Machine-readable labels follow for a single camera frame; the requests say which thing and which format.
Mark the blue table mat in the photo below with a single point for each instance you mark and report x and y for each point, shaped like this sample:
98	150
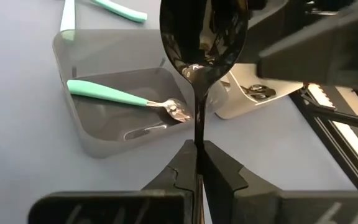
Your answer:
26	124

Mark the dark translucent plastic bin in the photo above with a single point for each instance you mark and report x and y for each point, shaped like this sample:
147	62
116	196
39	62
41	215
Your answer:
82	49

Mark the black metal table frame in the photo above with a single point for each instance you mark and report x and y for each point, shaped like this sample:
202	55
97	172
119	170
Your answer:
337	149

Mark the white plastic bin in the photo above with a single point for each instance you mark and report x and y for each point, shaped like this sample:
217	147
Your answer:
238	105

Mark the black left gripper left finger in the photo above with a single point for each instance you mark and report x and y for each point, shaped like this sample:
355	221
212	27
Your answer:
179	180

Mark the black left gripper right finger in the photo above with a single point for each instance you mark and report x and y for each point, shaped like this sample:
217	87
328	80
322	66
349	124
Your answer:
228	186

